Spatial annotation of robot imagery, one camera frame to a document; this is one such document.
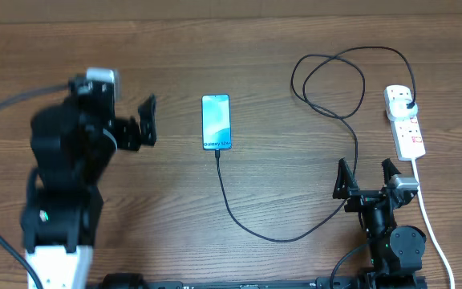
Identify white power strip cord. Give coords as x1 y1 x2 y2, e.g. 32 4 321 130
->
410 158 456 289

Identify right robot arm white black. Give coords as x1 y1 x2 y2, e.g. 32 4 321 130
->
329 158 427 288

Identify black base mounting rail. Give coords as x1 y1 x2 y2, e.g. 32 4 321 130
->
86 272 428 289

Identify white charger plug adapter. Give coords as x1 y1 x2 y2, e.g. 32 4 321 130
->
387 100 419 121

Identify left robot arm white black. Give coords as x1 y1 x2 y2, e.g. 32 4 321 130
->
20 75 156 288

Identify white power strip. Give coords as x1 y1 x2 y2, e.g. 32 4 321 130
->
383 85 426 161

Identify blue Galaxy smartphone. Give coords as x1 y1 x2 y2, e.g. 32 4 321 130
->
201 95 232 150

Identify black USB charging cable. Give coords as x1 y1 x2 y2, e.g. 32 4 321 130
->
214 45 418 244

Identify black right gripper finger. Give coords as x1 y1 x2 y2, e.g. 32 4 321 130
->
332 158 360 199
381 158 401 188

